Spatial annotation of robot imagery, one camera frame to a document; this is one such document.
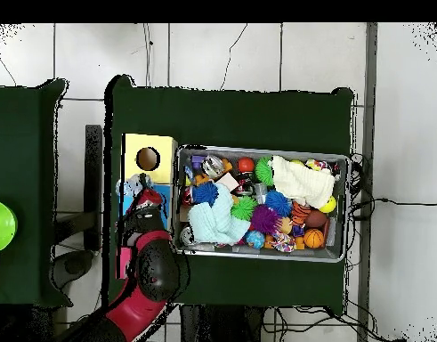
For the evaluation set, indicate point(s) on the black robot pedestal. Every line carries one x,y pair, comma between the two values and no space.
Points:
218,328

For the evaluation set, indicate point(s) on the crushed silver can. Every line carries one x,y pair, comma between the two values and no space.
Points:
213,166

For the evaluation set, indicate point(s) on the dark green table cloth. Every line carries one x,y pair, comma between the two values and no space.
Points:
26,142
232,114

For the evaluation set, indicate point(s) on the blue spiky ball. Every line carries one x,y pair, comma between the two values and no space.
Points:
279,203
205,193

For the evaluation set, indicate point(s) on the mint green cloth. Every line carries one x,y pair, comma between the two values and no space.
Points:
214,217

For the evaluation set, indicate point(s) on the wooden box with three holes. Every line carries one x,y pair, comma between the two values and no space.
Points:
165,146

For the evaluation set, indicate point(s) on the orange mini basketball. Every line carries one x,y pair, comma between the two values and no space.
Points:
314,239

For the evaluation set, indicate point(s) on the bright green bowl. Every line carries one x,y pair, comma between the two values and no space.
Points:
1,226

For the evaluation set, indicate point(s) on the clear mesh bin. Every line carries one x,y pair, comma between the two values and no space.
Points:
225,254

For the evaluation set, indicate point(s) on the green spiky ball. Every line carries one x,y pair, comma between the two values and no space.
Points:
244,208
263,171

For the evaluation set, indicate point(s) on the purple spiky ball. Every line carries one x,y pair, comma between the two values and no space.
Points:
264,219

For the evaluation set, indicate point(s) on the cream yellow cloth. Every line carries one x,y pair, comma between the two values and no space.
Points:
303,182

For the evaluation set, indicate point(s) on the tiger striped toy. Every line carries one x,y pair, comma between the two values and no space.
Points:
301,212

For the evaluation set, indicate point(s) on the orange red ball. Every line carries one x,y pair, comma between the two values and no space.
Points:
246,164

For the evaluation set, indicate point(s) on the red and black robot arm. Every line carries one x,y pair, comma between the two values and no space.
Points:
143,306

